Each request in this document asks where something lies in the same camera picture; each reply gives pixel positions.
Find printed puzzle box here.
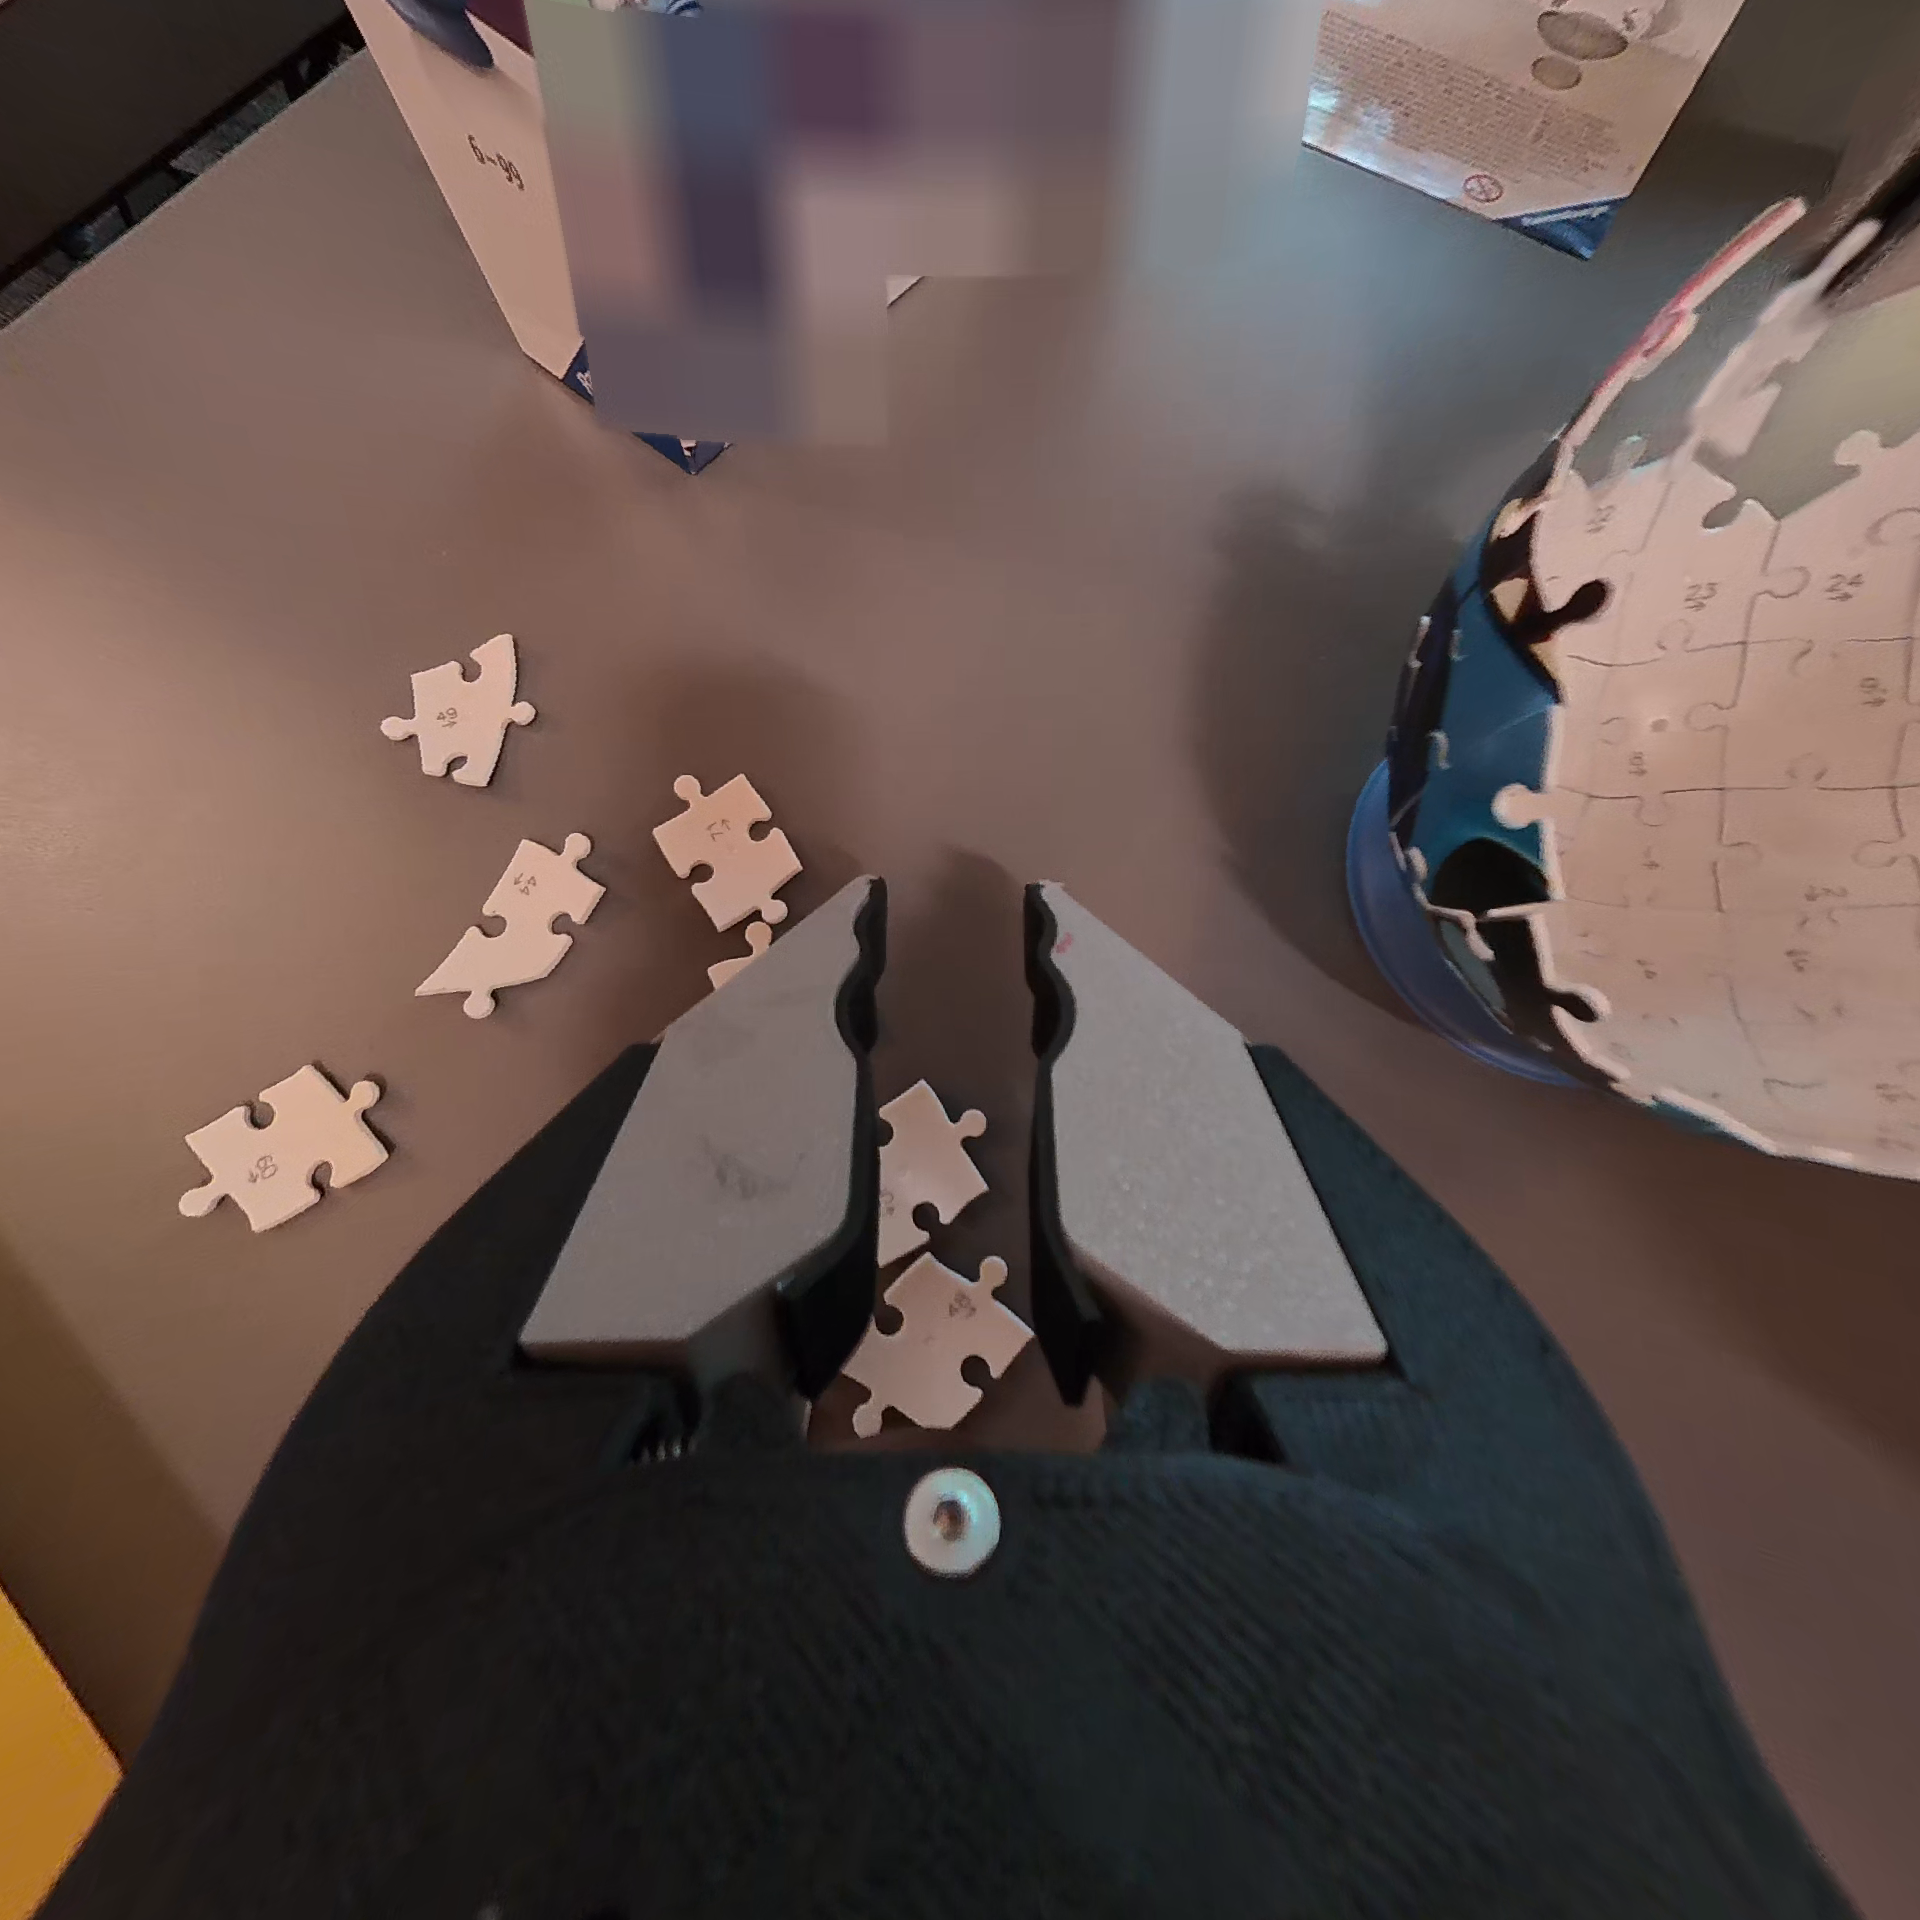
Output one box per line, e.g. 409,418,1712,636
344,0,731,481

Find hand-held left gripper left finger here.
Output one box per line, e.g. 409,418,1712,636
517,873,891,1396

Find curved white puzzle piece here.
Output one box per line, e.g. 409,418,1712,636
1679,224,1882,531

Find puzzle pieces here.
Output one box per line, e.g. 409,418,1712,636
176,634,1037,1442

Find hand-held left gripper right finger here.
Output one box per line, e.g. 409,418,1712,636
1023,880,1392,1408

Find blue ball stand ring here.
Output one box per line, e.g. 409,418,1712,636
1343,750,1635,1088

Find white instruction leaflet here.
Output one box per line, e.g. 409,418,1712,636
1303,0,1747,260

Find yellow plastic bin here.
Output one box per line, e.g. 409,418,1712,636
0,1587,125,1920

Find partly built puzzle ball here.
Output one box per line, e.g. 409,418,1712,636
1387,142,1920,1186

